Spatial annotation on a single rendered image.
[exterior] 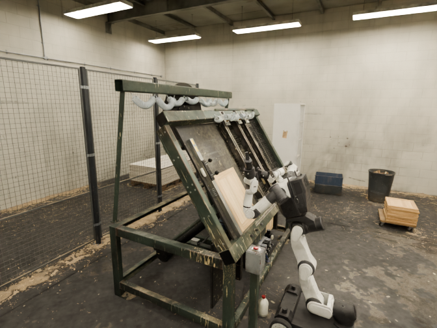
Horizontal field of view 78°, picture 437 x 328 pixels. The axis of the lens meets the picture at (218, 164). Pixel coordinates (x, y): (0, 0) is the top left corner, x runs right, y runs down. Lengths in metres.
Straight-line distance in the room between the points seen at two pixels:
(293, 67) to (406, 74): 2.52
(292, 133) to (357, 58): 2.47
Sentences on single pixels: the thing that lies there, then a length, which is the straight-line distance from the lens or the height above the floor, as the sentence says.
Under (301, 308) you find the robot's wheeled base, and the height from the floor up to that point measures 0.17.
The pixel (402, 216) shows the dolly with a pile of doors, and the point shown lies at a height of 0.26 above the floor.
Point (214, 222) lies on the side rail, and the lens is 2.15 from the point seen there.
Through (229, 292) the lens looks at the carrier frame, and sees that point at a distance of 2.39.
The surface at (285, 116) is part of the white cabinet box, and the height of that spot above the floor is 1.78.
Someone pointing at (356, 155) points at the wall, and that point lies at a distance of 7.62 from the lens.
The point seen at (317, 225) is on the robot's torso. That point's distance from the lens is 2.42.
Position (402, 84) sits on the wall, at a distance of 7.59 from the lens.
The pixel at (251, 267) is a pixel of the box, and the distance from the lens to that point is 2.17.
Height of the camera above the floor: 1.99
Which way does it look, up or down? 12 degrees down
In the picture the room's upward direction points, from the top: 1 degrees clockwise
